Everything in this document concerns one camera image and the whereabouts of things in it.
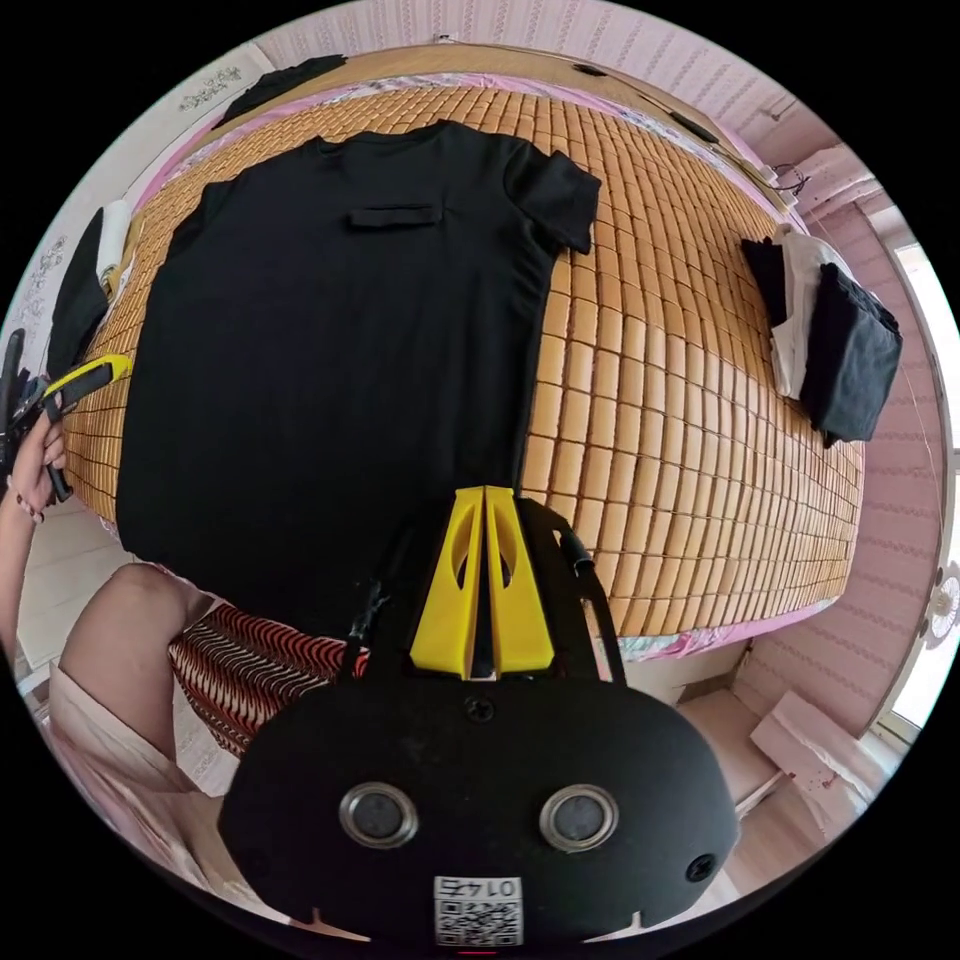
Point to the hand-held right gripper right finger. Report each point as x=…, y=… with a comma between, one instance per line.
x=525, y=615

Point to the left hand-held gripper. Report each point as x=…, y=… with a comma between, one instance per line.
x=30, y=409

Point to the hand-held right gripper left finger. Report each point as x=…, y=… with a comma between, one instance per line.
x=442, y=615

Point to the black t-shirt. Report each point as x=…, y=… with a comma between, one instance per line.
x=330, y=345

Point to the person's left forearm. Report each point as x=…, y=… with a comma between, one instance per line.
x=10, y=562

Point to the person's left hand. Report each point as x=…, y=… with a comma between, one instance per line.
x=34, y=469

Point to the black folded garment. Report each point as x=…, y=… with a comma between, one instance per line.
x=281, y=84
x=75, y=300

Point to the white rolled cloth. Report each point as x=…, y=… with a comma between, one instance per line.
x=115, y=234

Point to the bed with woven mat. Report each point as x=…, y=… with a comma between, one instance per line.
x=675, y=420

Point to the person's body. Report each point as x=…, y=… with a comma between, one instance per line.
x=157, y=697

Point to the white carton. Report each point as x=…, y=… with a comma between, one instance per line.
x=817, y=739

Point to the pile of clothes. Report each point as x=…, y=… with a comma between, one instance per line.
x=847, y=352

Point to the white fan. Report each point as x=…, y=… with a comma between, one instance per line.
x=943, y=604

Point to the window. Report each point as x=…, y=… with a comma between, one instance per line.
x=934, y=480

